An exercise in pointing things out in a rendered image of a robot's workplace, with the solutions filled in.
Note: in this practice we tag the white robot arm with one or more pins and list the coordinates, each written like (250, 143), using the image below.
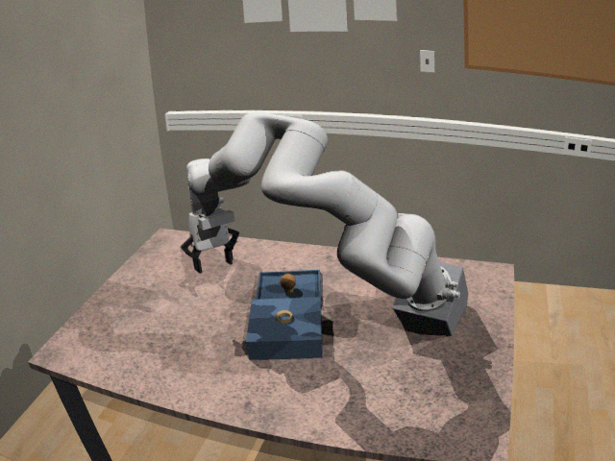
(370, 220)

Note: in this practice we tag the blue square box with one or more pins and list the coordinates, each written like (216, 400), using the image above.
(298, 337)

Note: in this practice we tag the brown ball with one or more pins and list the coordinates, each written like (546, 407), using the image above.
(288, 281)

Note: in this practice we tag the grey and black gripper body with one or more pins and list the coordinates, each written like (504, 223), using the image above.
(207, 239)

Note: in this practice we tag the blue square tray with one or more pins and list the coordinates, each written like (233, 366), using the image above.
(308, 284)

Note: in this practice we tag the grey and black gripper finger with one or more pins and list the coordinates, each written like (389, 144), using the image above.
(230, 246)
(196, 260)

